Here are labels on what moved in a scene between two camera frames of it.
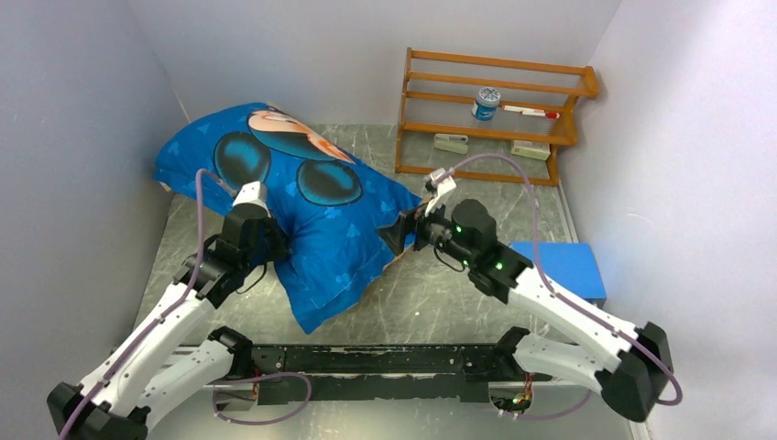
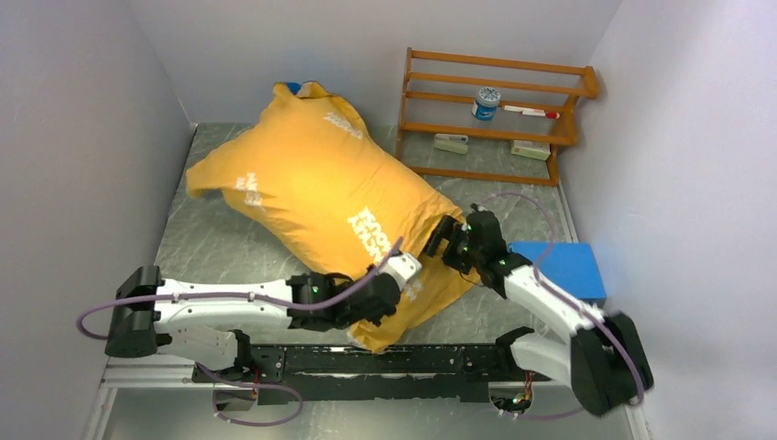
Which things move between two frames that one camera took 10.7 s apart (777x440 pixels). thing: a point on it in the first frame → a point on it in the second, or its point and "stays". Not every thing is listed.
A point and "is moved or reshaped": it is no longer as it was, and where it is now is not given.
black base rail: (354, 374) stays
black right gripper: (406, 222) → (451, 229)
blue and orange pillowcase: (336, 257) is moved or reshaped
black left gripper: (282, 246) → (377, 320)
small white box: (536, 149) stays
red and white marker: (531, 112) stays
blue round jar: (485, 108) stays
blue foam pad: (571, 265) stays
